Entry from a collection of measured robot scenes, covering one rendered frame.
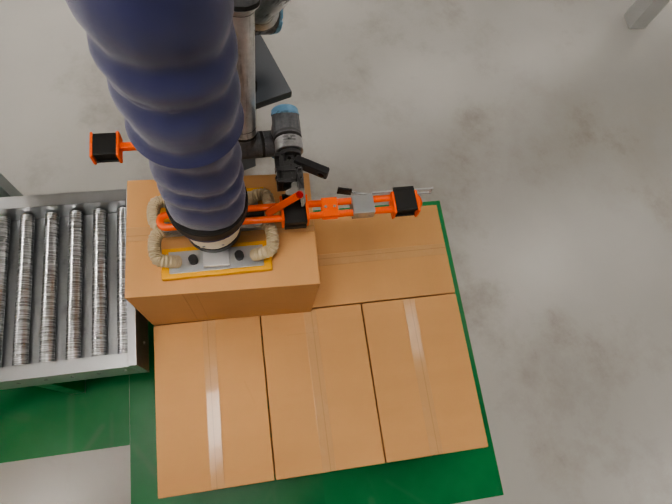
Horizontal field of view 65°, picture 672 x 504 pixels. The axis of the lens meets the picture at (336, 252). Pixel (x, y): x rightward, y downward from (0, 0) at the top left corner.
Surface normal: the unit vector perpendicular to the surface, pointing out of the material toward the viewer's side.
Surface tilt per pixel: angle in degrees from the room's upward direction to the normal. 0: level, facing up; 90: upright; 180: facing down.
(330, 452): 0
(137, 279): 0
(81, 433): 0
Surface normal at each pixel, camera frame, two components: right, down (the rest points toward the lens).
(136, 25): 0.18, 0.89
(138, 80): -0.19, 0.77
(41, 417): 0.11, -0.33
